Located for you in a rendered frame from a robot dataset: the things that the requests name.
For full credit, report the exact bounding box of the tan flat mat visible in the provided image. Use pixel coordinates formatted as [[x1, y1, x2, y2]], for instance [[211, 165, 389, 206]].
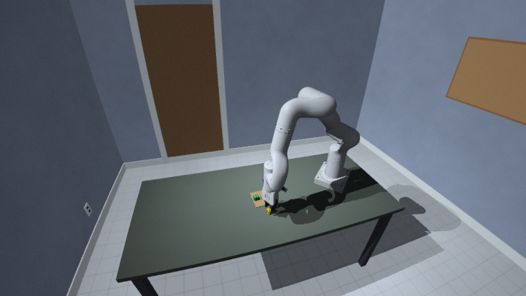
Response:
[[250, 191, 265, 208]]

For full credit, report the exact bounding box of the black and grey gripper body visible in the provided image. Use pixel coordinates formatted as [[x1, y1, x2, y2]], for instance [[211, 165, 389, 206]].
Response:
[[262, 186, 279, 206]]

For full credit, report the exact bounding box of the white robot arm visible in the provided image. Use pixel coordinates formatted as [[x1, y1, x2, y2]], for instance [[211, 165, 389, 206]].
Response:
[[264, 87, 360, 192]]

